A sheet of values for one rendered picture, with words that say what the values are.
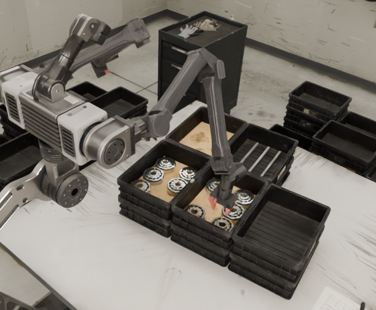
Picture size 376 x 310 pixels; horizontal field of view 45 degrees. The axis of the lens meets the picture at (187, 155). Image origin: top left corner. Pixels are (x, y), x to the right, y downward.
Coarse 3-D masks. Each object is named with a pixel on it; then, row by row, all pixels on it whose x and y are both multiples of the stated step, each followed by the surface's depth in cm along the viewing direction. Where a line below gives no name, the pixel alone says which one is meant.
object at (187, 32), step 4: (180, 28) 358; (188, 28) 360; (192, 28) 360; (196, 28) 359; (184, 32) 354; (188, 32) 354; (192, 32) 355; (196, 32) 358; (180, 36) 349; (184, 36) 349; (188, 36) 352
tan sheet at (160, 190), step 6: (180, 168) 231; (168, 174) 227; (174, 174) 227; (168, 180) 223; (156, 186) 219; (162, 186) 219; (156, 192) 216; (162, 192) 216; (162, 198) 213; (168, 198) 213
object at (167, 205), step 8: (160, 144) 230; (176, 144) 230; (192, 152) 226; (120, 176) 209; (120, 184) 206; (128, 184) 205; (136, 192) 203; (144, 192) 201; (152, 200) 200; (160, 200) 198; (168, 208) 197
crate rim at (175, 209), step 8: (208, 168) 217; (200, 176) 212; (248, 176) 214; (192, 184) 207; (184, 192) 202; (176, 200) 198; (256, 200) 201; (176, 208) 194; (248, 208) 197; (184, 216) 193; (192, 216) 191; (200, 224) 190; (208, 224) 188; (224, 232) 185; (232, 232) 185
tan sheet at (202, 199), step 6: (234, 186) 222; (204, 192) 218; (198, 198) 214; (204, 198) 214; (198, 204) 211; (204, 204) 211; (210, 204) 211; (216, 204) 212; (210, 210) 208; (216, 210) 208; (210, 216) 205; (216, 216) 206; (210, 222) 202
